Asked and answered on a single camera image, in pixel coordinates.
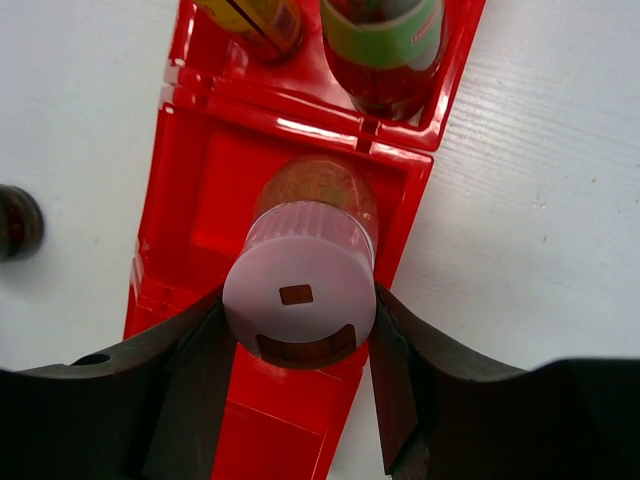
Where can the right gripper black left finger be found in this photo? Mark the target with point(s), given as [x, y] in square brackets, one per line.
[149, 407]

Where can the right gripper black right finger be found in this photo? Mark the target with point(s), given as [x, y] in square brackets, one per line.
[445, 411]

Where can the pink-lidded spice jar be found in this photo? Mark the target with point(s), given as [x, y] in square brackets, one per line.
[301, 294]

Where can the green-label red sauce bottle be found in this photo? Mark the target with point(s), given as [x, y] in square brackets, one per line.
[384, 54]

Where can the yellow-label brown sauce bottle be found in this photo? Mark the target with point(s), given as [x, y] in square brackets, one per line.
[269, 30]

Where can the red-lidded brown sauce jar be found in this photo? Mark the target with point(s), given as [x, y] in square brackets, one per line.
[22, 224]

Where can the red plastic divided bin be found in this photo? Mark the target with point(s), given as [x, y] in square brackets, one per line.
[227, 124]

